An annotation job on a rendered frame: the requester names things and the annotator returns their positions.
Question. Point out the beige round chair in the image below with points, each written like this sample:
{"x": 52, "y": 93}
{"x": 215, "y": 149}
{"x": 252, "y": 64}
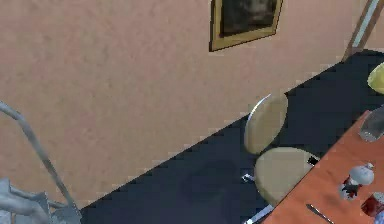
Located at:
{"x": 276, "y": 166}

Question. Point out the silver table knife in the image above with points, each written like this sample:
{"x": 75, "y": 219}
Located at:
{"x": 318, "y": 212}

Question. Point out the red white cup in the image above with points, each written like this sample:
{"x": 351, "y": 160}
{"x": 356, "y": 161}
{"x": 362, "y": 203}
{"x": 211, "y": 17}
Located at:
{"x": 374, "y": 204}

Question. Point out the orange wooden dining table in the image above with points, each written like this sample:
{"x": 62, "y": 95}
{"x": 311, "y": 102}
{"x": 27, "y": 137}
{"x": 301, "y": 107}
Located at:
{"x": 333, "y": 186}

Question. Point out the gold framed dark picture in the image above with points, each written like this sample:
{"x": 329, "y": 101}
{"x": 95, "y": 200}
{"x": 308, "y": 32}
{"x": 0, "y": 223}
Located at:
{"x": 248, "y": 20}

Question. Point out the yellow round chair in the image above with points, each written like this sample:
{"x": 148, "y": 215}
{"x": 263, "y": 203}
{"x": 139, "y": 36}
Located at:
{"x": 378, "y": 78}

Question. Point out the brown framed window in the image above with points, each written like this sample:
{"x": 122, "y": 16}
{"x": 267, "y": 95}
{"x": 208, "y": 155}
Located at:
{"x": 365, "y": 23}

